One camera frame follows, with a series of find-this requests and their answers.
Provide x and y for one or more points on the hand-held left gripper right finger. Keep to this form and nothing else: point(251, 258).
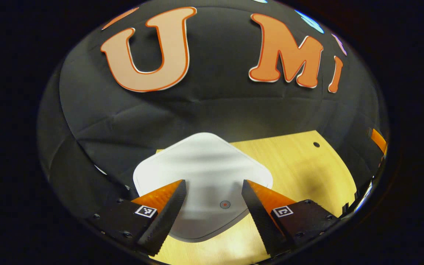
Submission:
point(260, 221)

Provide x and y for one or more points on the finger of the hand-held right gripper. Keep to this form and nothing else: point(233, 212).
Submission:
point(378, 141)

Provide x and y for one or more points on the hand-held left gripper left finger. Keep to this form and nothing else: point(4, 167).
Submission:
point(168, 217)

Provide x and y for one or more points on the white desktop garbage bin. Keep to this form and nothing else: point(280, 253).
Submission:
point(204, 162)

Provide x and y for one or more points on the wooden desktop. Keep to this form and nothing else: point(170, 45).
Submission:
point(300, 165)

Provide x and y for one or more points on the black backdrop cloth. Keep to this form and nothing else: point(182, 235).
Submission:
point(215, 106)

